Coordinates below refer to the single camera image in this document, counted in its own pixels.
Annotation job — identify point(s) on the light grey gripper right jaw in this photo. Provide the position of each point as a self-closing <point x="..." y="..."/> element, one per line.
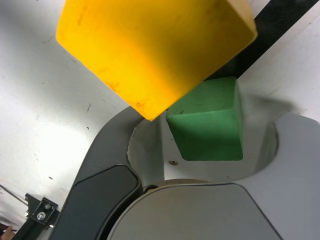
<point x="295" y="187"/>

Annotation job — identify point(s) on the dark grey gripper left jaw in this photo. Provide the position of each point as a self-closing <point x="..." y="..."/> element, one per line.
<point x="100" y="175"/>

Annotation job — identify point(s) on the green cube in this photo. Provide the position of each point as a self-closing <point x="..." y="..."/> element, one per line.
<point x="207" y="132"/>

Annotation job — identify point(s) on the yellow cube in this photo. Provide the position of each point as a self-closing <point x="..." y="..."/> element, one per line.
<point x="150" y="50"/>

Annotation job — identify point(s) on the black tape square outline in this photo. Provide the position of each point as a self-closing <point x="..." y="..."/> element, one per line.
<point x="262" y="37"/>

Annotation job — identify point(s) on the black metal bracket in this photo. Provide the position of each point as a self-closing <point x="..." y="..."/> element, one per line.
<point x="40" y="212"/>

